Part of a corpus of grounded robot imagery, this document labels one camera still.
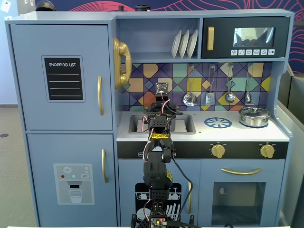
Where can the steel cooking pot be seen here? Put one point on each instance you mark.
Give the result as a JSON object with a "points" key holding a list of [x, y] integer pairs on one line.
{"points": [[254, 121]]}

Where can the black toy microwave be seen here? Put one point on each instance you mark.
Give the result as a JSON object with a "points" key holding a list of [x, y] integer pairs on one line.
{"points": [[223, 28]]}

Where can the blue oven door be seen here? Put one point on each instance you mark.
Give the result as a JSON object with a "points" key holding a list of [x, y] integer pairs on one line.
{"points": [[206, 171]]}

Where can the wide black cylinder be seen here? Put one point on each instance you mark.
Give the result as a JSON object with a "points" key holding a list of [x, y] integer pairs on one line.
{"points": [[142, 8]]}

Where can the black wrist camera board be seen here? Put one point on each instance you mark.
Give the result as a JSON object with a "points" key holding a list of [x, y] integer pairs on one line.
{"points": [[162, 87]]}

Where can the black dome object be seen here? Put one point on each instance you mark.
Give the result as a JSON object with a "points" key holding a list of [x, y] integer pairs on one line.
{"points": [[45, 6]]}

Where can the robot controller board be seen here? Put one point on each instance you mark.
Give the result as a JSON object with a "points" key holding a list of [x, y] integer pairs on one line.
{"points": [[158, 223]]}

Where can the steel slotted spatula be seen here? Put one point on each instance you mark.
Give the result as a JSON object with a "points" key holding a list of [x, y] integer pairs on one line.
{"points": [[210, 99]]}

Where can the small black cylinder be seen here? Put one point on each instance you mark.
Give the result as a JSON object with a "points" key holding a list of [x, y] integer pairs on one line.
{"points": [[120, 8]]}

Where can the blue dishwasher door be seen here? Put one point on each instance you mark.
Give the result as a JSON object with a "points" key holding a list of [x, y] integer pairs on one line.
{"points": [[128, 171]]}

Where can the white toy plate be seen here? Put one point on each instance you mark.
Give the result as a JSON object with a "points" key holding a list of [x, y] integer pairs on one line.
{"points": [[184, 44], [192, 42], [176, 45]]}

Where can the steel pot lid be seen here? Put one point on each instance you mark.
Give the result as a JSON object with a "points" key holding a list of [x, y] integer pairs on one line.
{"points": [[251, 111]]}

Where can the small steel spoon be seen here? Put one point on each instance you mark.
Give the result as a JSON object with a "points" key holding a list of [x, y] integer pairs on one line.
{"points": [[248, 97]]}

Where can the blue fridge door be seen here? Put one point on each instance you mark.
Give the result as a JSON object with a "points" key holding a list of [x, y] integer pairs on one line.
{"points": [[28, 71]]}

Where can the white paper note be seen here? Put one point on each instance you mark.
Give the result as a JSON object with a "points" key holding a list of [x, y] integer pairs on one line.
{"points": [[4, 6]]}

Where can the steel slotted spoon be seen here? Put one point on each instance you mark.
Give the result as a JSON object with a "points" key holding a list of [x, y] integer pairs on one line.
{"points": [[189, 99]]}

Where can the gray toy sink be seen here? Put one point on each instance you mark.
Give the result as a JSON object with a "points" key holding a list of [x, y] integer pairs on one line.
{"points": [[185, 124]]}

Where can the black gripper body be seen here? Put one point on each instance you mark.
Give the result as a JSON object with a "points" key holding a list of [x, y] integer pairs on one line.
{"points": [[158, 108]]}

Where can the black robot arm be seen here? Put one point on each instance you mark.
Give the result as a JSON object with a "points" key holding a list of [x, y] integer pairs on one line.
{"points": [[154, 171]]}

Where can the blue freezer door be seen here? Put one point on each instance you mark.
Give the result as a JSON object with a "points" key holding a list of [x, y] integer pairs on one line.
{"points": [[42, 154]]}

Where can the gold stove knob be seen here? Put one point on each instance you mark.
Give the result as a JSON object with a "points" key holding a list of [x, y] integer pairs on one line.
{"points": [[218, 151], [267, 151]]}

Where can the blue toy kitchen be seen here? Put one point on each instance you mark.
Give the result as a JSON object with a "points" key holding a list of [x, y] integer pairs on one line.
{"points": [[237, 136]]}

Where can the steel ladle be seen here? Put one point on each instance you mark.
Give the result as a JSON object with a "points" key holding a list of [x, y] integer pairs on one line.
{"points": [[230, 97]]}

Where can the gold toy telephone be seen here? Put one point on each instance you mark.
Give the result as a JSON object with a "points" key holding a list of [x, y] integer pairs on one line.
{"points": [[123, 47]]}

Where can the dark round floor disc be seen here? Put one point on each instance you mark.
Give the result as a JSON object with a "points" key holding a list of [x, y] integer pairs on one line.
{"points": [[3, 135]]}

